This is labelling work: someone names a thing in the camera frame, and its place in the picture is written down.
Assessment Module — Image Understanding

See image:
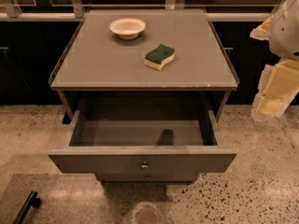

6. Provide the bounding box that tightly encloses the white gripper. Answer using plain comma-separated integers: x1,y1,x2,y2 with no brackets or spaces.
249,0,299,121

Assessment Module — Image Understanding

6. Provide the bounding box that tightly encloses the white bowl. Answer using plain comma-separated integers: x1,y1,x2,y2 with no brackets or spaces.
109,18,146,40

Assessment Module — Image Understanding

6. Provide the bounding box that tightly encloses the grey drawer cabinet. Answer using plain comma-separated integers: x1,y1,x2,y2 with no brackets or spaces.
48,8,240,183

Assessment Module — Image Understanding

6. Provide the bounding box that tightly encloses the green and yellow sponge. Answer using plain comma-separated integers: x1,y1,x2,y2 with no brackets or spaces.
144,44,175,71

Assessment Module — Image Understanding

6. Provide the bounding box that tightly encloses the grey lower drawer front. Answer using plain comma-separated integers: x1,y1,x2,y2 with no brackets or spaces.
95,172,199,182

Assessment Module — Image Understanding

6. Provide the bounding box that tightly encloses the open grey top drawer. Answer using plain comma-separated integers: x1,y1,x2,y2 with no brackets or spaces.
49,111,236,174

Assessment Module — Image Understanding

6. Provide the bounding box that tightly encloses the round metal drawer knob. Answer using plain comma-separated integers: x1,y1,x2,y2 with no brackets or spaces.
140,161,149,171

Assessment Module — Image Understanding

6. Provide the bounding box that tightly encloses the metal railing frame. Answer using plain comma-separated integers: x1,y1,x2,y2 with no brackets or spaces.
0,0,286,21

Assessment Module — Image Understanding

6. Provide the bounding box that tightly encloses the black handle bar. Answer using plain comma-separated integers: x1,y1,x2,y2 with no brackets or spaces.
12,191,41,224

